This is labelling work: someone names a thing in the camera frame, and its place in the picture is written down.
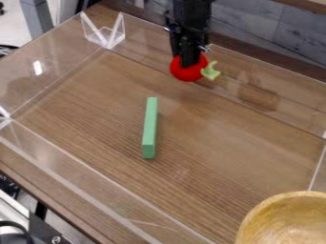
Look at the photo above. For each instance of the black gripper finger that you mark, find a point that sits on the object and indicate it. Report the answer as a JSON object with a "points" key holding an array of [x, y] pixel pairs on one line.
{"points": [[176, 40], [190, 52]]}

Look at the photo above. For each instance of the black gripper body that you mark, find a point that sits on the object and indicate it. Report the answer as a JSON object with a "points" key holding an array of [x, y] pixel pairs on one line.
{"points": [[188, 16]]}

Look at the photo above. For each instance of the red plush fruit green leaf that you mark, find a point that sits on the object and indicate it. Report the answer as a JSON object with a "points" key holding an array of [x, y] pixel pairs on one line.
{"points": [[194, 73]]}

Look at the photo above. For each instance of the green rectangular block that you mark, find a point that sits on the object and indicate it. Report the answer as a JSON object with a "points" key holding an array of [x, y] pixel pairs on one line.
{"points": [[150, 128]]}

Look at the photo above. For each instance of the wooden bowl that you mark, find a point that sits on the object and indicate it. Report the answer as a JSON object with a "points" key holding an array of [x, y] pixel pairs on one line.
{"points": [[289, 218]]}

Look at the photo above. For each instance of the black metal clamp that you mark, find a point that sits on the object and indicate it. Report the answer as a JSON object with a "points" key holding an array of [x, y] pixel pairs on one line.
{"points": [[43, 233]]}

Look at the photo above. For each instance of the clear acrylic tray enclosure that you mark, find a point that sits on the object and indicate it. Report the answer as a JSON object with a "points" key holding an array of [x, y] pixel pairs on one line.
{"points": [[238, 139]]}

